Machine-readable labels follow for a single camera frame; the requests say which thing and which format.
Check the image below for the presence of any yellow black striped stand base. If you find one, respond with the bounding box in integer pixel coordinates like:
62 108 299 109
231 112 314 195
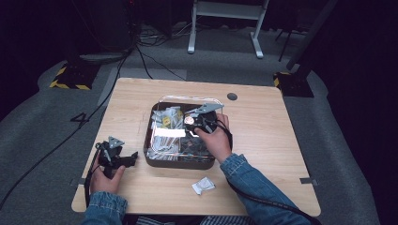
49 63 101 91
272 71 314 98

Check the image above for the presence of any dark brown square storage box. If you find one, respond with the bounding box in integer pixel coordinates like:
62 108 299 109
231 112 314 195
143 100 221 171

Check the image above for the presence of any long black floor cable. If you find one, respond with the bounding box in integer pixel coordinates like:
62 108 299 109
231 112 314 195
0 46 139 211

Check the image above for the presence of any small white packet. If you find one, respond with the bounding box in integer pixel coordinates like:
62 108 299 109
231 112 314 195
191 176 217 196

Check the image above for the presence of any white metal table frame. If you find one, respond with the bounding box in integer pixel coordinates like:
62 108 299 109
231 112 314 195
187 0 270 60

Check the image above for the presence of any clear plastic box lid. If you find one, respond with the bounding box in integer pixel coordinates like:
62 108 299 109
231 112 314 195
157 95 225 111

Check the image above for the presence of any pile of clear small packets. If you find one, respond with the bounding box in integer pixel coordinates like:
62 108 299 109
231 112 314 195
146 106 186 161

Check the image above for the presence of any right hand-held gripper black cable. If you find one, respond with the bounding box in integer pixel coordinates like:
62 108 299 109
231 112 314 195
208 119 323 225

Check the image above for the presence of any short black floor cable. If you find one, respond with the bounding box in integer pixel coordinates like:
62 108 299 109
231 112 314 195
136 45 187 82

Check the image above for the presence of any black equipment cabinet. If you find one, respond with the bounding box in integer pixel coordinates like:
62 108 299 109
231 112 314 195
90 0 140 53

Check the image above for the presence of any person's striped clothing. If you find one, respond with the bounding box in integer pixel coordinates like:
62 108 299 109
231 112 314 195
134 215 252 225

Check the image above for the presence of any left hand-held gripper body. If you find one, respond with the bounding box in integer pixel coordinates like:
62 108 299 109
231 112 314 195
95 135 127 180

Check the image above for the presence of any person's left hand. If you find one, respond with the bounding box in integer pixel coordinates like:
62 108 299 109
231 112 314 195
89 156 127 194

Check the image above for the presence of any hand-held gripper black cable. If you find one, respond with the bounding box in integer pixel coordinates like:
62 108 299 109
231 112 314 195
208 119 323 225
84 142 104 209

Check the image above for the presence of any bundle of floor cables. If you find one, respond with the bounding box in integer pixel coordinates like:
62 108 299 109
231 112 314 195
137 22 192 47

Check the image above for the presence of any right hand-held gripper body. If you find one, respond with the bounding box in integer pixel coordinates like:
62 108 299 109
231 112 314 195
184 102 225 134

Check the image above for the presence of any dark slanted metal pole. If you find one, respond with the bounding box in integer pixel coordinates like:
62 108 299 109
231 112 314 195
285 0 340 71

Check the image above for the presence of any person's right hand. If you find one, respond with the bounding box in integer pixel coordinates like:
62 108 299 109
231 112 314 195
193 113 234 164

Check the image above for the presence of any pile of dark small packets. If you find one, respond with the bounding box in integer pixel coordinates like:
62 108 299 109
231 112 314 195
180 134 214 161

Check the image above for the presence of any left hand-held gripper black cable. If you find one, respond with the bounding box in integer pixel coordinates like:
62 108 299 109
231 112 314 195
84 142 104 209

